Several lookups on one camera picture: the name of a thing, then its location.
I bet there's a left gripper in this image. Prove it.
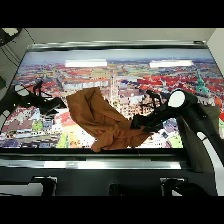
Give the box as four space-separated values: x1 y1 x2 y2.
39 96 68 117

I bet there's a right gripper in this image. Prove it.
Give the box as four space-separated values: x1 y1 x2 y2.
129 110 165 133

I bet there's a brown garment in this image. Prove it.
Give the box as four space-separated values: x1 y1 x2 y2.
66 87 153 153

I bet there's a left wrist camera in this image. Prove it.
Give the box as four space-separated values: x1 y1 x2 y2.
32 79 45 99

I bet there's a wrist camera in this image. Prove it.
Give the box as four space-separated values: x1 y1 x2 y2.
32 79 45 99
145 89 163 110

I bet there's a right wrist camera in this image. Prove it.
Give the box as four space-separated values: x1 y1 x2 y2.
145 89 163 110

